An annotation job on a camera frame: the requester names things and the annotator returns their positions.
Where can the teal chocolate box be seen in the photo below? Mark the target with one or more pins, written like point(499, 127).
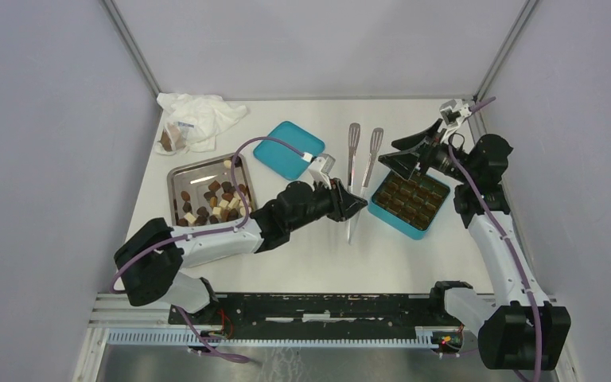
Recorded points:
point(409, 206)

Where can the plastic bag with chocolate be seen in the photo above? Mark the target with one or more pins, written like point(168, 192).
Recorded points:
point(174, 138)

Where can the white crumpled cloth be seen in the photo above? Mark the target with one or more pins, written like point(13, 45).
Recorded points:
point(210, 115)

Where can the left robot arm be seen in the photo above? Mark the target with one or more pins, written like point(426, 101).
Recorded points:
point(150, 264)

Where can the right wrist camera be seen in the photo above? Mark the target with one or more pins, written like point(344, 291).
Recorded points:
point(455, 112)

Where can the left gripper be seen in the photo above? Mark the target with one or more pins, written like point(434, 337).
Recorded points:
point(353, 204)

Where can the steel tray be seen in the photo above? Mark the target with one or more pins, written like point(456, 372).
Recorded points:
point(210, 192)

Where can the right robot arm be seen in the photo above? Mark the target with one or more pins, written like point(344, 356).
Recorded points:
point(522, 329)

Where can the teal box lid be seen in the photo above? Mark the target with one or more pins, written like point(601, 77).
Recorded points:
point(282, 160)

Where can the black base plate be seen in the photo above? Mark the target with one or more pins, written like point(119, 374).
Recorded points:
point(266, 316)

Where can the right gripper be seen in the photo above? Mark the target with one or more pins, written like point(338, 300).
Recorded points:
point(405, 162)

